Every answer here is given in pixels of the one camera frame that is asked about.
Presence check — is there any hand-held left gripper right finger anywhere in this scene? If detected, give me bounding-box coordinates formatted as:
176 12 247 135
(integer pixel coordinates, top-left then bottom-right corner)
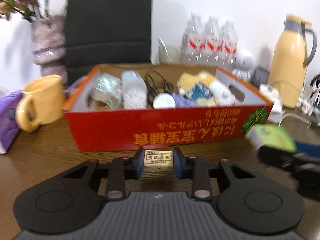
174 147 253 201

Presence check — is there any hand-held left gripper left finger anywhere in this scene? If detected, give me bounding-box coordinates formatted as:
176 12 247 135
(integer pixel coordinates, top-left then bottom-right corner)
64 148 143 201

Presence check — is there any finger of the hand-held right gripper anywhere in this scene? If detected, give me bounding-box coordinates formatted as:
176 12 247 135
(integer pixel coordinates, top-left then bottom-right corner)
259 146 298 170
296 142 320 158

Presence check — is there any gold label eraser box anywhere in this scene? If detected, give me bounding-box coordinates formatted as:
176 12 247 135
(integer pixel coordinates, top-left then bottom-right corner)
142 150 174 172

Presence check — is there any green white small box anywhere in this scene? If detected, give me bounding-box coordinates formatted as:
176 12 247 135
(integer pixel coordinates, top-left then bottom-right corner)
246 124 298 153

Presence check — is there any red cardboard box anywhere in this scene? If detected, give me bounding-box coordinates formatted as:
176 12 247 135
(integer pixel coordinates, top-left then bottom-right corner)
62 64 274 153

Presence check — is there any purple woven drawstring pouch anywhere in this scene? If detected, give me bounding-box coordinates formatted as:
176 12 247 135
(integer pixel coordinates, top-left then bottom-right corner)
171 92 198 107

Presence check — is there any plastic jar of white beads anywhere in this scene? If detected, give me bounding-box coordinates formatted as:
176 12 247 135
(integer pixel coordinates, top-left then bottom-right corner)
121 70 148 110

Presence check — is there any blue patterned packet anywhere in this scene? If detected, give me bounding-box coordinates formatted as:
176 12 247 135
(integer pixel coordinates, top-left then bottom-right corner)
192 84 213 100

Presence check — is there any iridescent organza bag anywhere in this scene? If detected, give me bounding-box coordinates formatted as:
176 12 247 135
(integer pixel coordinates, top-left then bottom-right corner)
91 72 123 109

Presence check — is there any black cable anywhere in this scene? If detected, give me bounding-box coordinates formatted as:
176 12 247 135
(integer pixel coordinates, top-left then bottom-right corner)
145 69 174 103

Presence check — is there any yellow white plush toy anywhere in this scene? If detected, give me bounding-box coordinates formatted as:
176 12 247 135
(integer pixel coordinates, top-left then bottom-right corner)
177 72 235 107

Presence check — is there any white power strip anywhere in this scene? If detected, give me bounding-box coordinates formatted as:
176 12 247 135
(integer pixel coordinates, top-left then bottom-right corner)
296 74 320 120

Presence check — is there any small grey box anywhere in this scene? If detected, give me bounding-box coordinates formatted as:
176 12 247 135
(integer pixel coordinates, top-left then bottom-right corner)
251 66 269 88

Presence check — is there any yellow thermos jug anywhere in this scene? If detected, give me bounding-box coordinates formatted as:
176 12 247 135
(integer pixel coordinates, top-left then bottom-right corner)
269 14 314 109

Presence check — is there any white round robot speaker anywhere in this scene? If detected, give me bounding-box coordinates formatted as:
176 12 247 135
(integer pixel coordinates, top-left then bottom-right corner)
231 49 255 82

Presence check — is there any glass cup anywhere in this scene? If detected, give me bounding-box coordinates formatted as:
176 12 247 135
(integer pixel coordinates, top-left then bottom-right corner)
157 37 183 64

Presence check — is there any yellow mug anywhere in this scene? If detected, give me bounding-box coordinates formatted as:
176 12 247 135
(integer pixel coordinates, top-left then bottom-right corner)
15 74 65 132

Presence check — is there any clear water bottle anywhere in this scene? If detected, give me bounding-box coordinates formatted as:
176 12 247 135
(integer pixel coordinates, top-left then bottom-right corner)
181 12 205 64
204 16 224 65
221 20 238 67

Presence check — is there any purple tissue pack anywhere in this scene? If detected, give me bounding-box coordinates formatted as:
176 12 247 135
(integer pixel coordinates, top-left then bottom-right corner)
0 90 23 154

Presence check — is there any purple textured vase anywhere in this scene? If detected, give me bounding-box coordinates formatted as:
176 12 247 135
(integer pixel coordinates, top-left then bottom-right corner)
31 15 68 85

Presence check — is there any white charger with cable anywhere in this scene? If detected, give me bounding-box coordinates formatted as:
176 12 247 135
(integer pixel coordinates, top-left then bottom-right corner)
259 84 283 123

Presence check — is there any pale purple cable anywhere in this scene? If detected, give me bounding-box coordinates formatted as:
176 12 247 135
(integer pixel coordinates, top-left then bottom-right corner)
64 76 85 98

